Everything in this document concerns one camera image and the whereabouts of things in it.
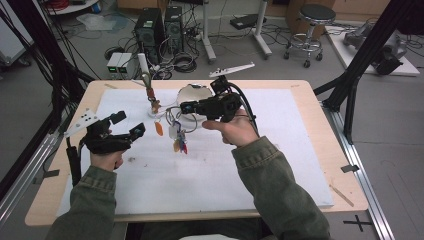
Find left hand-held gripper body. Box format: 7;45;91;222
63;108;132;155

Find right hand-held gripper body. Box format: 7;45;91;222
199;62;256;123

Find colourful charm keychain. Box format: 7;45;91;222
165;105;198;155

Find olive and red strap keychain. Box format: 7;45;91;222
141;73;165;137

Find white post stand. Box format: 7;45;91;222
137;52;218;125

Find person's left hand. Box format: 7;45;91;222
89;149;126;173

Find person's right hand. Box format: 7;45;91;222
202;109;259;148

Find white eggshell-shaped bowl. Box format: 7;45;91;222
175;83;215;123

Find white desk leg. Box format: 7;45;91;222
200;0;218;65
251;0;273;60

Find white power supply box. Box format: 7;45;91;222
106;52;123;75
117;52;135;76

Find flat black box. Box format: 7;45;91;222
229;13;268;30

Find white foam mat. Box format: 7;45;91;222
55;88;335;218

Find slim black computer tower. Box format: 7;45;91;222
164;4;185;54

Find large black computer tower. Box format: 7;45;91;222
134;7;167;64

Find clear plastic sheet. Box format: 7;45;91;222
75;12;129;33

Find person's legs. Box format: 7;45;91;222
126;218;278;240

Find round white table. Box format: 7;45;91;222
43;0;101;17

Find round black metal stool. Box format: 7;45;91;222
283;3;337;69

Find white cloth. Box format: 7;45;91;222
178;233;241;240

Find white cabinet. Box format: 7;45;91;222
0;6;34;68

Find long wooden stick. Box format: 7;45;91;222
329;184;355;208

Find grey robot parts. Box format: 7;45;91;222
342;21;409;76

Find white floor board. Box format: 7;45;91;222
324;24;421;78

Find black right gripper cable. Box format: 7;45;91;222
228;81;260;138

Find coiled black cable bundle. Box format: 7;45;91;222
171;51;198;74

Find aluminium rail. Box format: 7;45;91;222
321;99;398;240
0;133;61;231

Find black frame strut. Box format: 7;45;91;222
0;0;96;201
313;0;424;146

